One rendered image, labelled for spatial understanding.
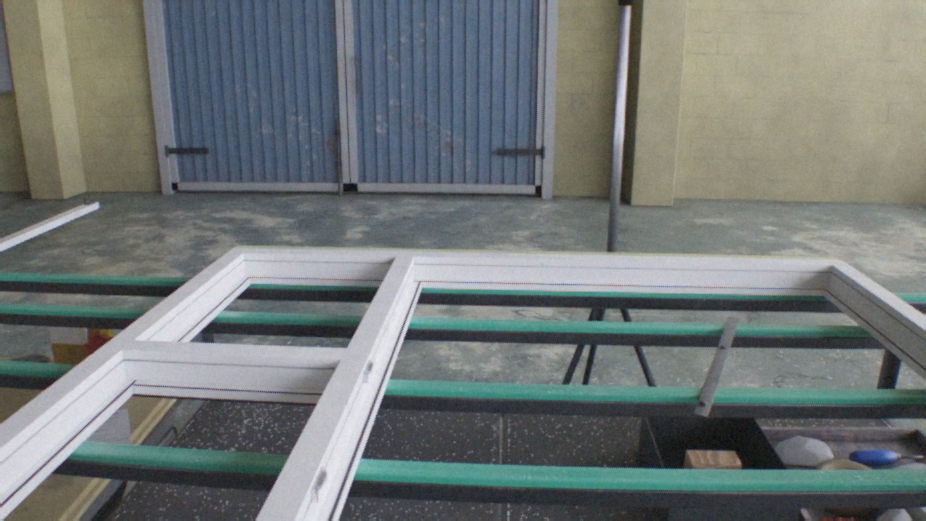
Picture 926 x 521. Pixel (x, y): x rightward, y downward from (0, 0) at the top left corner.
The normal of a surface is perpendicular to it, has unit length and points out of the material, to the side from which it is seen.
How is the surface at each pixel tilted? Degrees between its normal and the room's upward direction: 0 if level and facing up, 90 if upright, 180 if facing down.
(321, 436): 0
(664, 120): 90
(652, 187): 90
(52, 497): 0
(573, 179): 90
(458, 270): 90
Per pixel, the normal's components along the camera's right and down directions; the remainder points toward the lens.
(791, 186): -0.07, 0.29
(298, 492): 0.00, -0.96
